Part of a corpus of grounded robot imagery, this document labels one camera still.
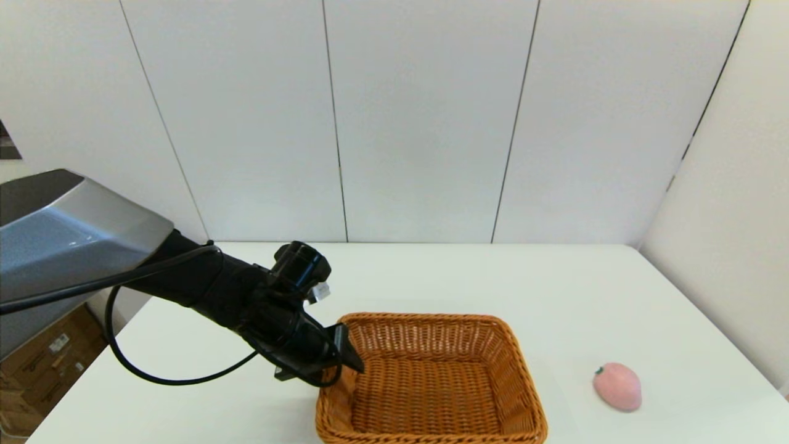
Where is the pink toy peach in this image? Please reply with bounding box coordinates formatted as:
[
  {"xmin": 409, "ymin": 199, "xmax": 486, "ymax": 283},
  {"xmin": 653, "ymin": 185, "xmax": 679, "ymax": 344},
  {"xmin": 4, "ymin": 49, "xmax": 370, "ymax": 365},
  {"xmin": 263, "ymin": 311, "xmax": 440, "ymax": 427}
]
[{"xmin": 593, "ymin": 363, "xmax": 642, "ymax": 412}]

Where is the orange woven wicker basket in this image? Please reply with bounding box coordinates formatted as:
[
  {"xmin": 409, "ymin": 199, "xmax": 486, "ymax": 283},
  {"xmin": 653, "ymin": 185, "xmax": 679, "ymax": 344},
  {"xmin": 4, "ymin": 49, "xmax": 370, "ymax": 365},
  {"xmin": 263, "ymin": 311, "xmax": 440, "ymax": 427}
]
[{"xmin": 315, "ymin": 312, "xmax": 549, "ymax": 444}]

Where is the dark wall fixture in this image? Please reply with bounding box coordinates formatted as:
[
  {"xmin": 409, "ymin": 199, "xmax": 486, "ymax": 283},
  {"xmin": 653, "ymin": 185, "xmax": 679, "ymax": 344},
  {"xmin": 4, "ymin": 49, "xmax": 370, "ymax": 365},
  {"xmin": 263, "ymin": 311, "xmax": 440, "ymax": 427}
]
[{"xmin": 0, "ymin": 120, "xmax": 23, "ymax": 160}]

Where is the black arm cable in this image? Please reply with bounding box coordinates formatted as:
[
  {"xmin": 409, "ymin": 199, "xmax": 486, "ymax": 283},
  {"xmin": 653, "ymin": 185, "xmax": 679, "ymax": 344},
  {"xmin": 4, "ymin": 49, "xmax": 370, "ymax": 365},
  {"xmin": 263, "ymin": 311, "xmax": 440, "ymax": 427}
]
[{"xmin": 0, "ymin": 244, "xmax": 343, "ymax": 388}]

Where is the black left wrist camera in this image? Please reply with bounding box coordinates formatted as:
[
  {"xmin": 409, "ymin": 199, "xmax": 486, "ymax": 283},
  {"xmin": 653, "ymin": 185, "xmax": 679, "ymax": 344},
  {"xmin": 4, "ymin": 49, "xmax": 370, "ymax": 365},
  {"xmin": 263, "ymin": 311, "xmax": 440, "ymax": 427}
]
[{"xmin": 271, "ymin": 240, "xmax": 332, "ymax": 304}]

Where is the brown cardboard box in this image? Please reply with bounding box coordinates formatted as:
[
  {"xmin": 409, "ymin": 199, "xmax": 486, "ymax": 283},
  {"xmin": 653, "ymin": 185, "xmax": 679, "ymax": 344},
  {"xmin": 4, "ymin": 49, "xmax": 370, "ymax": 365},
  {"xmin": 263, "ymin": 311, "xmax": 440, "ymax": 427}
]
[
  {"xmin": 0, "ymin": 305, "xmax": 93, "ymax": 364},
  {"xmin": 0, "ymin": 324, "xmax": 105, "ymax": 398},
  {"xmin": 0, "ymin": 353, "xmax": 110, "ymax": 437}
]

